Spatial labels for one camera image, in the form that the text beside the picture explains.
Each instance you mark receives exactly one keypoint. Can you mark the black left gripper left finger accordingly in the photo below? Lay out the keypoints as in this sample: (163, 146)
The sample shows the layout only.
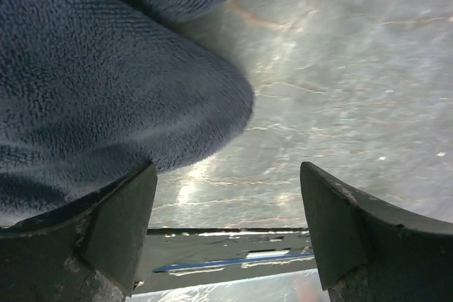
(87, 250)

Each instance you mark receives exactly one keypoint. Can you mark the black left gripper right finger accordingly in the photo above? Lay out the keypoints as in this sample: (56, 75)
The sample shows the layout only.
(367, 249)

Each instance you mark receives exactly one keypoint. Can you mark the blue-grey towel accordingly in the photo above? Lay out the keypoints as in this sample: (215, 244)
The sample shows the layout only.
(92, 89)

